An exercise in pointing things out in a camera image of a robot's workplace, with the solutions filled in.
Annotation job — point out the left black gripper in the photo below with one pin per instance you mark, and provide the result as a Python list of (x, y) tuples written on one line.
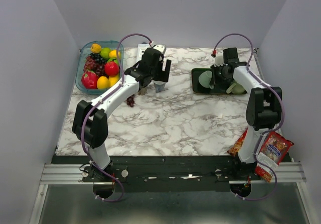
[(162, 75)]

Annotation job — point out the grey-blue mug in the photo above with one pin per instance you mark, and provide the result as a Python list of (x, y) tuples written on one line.
[(159, 86)]

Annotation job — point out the brown mug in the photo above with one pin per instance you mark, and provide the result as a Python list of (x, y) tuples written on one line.
[(142, 91)]

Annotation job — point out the light green mug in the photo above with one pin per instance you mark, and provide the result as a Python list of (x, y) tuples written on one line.
[(235, 88)]

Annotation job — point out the teal green cup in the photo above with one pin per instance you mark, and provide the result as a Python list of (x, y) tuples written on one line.
[(205, 80)]

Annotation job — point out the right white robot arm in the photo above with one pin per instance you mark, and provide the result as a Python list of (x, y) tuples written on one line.
[(264, 108)]

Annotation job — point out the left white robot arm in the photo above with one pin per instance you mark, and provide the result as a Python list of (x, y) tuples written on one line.
[(90, 122)]

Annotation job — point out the white rectangular device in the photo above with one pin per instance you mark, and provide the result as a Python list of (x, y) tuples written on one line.
[(140, 51)]

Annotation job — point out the dark green tray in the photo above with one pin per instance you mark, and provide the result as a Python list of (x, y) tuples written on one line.
[(219, 89)]

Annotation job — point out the dark red grape bunch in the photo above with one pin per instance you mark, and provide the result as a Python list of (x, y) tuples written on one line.
[(130, 101)]

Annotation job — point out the yellow lemon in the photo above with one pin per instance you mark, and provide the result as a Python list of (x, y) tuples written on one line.
[(113, 80)]

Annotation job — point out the red apple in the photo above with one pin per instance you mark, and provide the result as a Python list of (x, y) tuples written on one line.
[(111, 68)]

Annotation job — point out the yellow mango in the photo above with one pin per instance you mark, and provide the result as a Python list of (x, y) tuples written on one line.
[(114, 54)]

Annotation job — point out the orange fruit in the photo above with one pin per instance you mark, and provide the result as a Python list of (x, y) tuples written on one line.
[(103, 83)]

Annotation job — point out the grapes in bin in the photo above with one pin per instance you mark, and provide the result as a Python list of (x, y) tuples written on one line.
[(94, 62)]

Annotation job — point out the small yellow-brown fruit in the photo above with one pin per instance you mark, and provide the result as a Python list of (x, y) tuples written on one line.
[(96, 48)]

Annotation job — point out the pink dragon fruit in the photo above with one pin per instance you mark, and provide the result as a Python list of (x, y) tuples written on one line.
[(89, 80)]

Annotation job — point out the teal plastic fruit bin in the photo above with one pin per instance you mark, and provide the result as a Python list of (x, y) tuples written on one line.
[(85, 52)]

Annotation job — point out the red snack packet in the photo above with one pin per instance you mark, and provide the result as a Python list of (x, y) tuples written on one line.
[(237, 145)]

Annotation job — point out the blue-red snack packet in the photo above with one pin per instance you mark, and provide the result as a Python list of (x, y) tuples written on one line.
[(272, 152)]

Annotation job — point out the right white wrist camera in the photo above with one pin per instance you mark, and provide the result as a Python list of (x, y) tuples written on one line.
[(218, 58)]

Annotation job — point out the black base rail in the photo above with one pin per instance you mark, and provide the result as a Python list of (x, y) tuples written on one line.
[(157, 174)]

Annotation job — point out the aluminium frame rail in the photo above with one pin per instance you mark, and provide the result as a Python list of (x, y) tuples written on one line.
[(64, 198)]

